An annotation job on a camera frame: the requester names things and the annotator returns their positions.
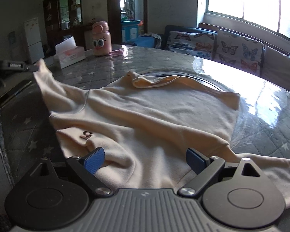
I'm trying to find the cream sweatshirt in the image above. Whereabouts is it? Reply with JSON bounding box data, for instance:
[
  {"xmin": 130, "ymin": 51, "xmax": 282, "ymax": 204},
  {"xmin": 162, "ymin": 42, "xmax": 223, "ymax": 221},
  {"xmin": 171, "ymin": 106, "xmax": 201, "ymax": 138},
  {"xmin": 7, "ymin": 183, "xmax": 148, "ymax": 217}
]
[{"xmin": 33, "ymin": 58, "xmax": 290, "ymax": 210}]

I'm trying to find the black phone on table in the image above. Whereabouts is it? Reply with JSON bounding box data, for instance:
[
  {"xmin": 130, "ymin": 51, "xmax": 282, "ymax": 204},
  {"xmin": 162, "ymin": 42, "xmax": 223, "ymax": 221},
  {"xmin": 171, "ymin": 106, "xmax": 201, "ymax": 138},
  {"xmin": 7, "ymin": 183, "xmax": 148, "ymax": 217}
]
[{"xmin": 0, "ymin": 79, "xmax": 32, "ymax": 108}]

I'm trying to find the white refrigerator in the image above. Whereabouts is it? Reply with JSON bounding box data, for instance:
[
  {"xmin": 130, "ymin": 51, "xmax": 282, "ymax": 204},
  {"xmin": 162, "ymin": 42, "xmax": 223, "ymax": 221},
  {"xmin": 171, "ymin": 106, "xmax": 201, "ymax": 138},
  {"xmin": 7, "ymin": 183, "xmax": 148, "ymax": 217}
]
[{"xmin": 24, "ymin": 17, "xmax": 44, "ymax": 63}]

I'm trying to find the white tissue box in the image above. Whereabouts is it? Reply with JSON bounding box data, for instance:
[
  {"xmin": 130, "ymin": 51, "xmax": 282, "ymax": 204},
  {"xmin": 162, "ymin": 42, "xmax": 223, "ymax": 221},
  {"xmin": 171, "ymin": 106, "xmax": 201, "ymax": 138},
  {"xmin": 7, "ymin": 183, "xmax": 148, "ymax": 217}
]
[{"xmin": 54, "ymin": 37, "xmax": 86, "ymax": 69}]

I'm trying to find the grey quilted star tablecloth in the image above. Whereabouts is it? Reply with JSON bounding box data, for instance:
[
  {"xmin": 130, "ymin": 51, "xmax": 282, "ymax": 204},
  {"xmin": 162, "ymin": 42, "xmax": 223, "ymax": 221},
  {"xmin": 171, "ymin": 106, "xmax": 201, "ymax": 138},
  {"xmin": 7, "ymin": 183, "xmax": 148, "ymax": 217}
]
[{"xmin": 0, "ymin": 43, "xmax": 290, "ymax": 232}]

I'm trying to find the dark wooden cabinet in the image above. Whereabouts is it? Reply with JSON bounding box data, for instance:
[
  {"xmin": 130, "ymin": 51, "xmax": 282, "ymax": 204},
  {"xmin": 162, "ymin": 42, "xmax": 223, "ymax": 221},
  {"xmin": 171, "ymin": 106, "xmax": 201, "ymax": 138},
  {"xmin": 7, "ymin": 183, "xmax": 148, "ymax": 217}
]
[{"xmin": 43, "ymin": 0, "xmax": 89, "ymax": 55}]

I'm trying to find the pink cartoon water bottle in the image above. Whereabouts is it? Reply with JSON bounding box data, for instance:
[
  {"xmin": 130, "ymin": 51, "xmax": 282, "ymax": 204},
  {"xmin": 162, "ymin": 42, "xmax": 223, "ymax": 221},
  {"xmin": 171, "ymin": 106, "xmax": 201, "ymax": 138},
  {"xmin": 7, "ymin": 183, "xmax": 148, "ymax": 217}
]
[{"xmin": 92, "ymin": 21, "xmax": 112, "ymax": 57}]

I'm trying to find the butterfly cushion right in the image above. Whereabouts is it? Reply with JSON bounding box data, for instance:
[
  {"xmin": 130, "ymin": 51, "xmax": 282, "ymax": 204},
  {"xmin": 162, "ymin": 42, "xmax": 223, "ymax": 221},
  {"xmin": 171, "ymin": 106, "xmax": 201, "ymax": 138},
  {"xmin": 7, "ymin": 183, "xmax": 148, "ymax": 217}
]
[{"xmin": 213, "ymin": 29, "xmax": 264, "ymax": 76}]

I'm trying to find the butterfly cushion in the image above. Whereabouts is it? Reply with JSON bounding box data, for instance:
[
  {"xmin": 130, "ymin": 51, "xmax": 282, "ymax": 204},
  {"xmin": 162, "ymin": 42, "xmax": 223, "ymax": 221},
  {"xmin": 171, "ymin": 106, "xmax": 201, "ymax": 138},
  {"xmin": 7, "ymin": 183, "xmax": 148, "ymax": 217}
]
[
  {"xmin": 213, "ymin": 29, "xmax": 264, "ymax": 76},
  {"xmin": 165, "ymin": 31, "xmax": 216, "ymax": 60}
]

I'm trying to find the grey plain cushion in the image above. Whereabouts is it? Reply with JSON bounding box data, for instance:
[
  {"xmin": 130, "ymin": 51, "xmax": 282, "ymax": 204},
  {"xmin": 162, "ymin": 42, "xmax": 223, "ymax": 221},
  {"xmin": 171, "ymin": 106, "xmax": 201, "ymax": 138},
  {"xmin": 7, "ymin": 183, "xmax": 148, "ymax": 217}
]
[{"xmin": 261, "ymin": 46, "xmax": 290, "ymax": 91}]

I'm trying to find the butterfly cushion left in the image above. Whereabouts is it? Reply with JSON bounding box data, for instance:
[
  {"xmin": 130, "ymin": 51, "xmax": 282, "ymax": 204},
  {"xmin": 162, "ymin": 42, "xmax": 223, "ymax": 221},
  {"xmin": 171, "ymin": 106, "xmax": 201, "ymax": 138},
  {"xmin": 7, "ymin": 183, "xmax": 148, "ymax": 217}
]
[{"xmin": 165, "ymin": 31, "xmax": 216, "ymax": 60}]

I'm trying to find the blue storage box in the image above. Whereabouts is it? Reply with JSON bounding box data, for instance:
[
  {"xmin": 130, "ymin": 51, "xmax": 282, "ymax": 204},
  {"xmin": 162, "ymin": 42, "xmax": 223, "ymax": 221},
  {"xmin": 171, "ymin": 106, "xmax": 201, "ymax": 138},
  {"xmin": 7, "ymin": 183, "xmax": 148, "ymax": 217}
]
[{"xmin": 121, "ymin": 20, "xmax": 143, "ymax": 43}]

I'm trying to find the pink bottle strap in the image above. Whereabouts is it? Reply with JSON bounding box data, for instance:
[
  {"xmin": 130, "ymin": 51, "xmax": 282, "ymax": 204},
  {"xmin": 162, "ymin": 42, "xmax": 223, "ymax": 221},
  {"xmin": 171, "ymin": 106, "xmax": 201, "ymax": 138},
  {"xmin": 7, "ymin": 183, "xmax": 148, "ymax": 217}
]
[{"xmin": 108, "ymin": 49, "xmax": 125, "ymax": 57}]

